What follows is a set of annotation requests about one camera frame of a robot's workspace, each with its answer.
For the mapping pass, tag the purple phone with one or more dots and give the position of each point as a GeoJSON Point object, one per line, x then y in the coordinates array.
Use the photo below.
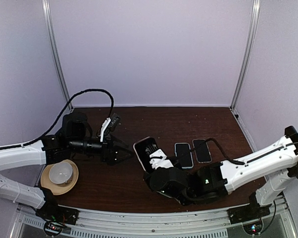
{"type": "Point", "coordinates": [183, 155]}
{"type": "Point", "coordinates": [201, 150]}

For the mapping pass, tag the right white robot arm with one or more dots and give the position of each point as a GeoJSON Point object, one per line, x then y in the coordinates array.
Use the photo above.
{"type": "Point", "coordinates": [278, 162]}

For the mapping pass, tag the dark phone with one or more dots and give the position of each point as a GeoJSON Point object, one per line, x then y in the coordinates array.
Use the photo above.
{"type": "Point", "coordinates": [146, 153]}

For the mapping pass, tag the white bowl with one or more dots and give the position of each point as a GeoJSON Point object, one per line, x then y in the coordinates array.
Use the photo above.
{"type": "Point", "coordinates": [61, 173]}

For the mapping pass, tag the light blue phone case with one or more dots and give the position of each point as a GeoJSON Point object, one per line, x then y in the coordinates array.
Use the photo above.
{"type": "Point", "coordinates": [183, 155]}

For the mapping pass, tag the tan saucer plate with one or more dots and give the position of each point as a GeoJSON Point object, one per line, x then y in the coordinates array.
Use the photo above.
{"type": "Point", "coordinates": [59, 189]}

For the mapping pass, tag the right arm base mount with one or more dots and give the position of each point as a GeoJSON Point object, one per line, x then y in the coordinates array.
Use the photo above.
{"type": "Point", "coordinates": [251, 218]}

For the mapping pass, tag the aluminium corner post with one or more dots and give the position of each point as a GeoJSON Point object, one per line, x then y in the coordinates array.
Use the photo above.
{"type": "Point", "coordinates": [254, 19]}
{"type": "Point", "coordinates": [54, 48]}

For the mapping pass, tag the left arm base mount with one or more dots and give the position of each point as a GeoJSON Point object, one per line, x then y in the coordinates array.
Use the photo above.
{"type": "Point", "coordinates": [57, 220]}

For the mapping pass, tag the left aluminium corner post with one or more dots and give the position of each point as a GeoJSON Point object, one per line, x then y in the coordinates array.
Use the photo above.
{"type": "Point", "coordinates": [54, 48]}

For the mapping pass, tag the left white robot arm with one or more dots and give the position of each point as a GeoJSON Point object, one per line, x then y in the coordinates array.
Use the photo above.
{"type": "Point", "coordinates": [74, 137]}

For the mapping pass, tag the pinkish beige phone case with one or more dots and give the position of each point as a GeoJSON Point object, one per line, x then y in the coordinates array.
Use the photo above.
{"type": "Point", "coordinates": [139, 146]}

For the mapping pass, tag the right aluminium corner post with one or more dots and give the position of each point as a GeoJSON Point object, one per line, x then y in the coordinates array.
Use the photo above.
{"type": "Point", "coordinates": [254, 19]}

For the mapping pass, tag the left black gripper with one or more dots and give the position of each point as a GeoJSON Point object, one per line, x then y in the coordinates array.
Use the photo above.
{"type": "Point", "coordinates": [109, 156]}

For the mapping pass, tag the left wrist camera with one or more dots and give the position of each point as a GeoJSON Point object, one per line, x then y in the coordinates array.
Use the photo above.
{"type": "Point", "coordinates": [109, 126]}

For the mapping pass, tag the clear magsafe phone case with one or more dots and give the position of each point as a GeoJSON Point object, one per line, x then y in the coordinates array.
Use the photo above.
{"type": "Point", "coordinates": [201, 150]}

